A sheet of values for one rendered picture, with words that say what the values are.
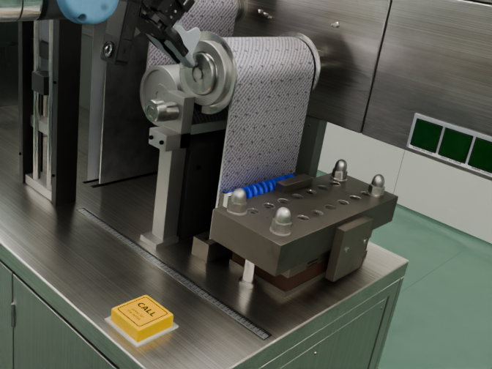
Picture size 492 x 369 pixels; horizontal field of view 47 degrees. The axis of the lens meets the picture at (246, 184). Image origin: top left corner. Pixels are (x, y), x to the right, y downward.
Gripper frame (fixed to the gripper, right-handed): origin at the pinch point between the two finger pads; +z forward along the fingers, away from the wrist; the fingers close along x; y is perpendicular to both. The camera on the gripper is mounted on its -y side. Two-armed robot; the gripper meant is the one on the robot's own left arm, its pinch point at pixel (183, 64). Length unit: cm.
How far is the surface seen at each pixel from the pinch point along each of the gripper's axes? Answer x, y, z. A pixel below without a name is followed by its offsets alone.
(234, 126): -7.8, -3.1, 11.7
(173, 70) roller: 8.2, 0.7, 6.0
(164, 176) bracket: 1.6, -17.1, 13.8
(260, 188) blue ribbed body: -10.8, -8.4, 25.2
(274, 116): -7.8, 4.9, 20.0
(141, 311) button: -17.6, -38.6, 7.2
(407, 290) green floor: 18, 22, 222
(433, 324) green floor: -5, 11, 209
